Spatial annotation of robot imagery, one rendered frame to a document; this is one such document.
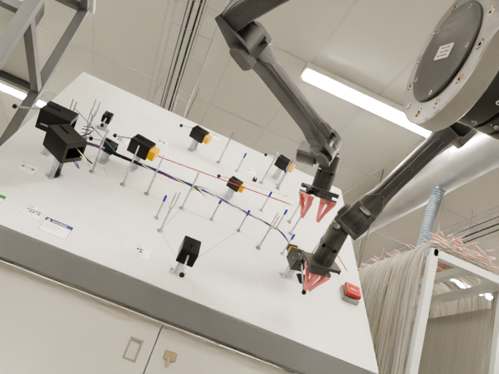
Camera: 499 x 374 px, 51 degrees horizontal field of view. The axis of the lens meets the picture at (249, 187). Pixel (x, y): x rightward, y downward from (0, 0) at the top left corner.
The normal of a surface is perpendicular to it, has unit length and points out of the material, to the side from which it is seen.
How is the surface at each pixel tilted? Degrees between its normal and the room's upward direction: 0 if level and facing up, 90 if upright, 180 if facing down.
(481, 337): 90
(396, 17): 180
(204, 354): 90
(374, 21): 180
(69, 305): 90
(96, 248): 51
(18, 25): 90
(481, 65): 134
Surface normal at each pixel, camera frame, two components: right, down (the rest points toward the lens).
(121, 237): 0.43, -0.78
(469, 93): -0.15, 0.63
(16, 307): 0.31, -0.31
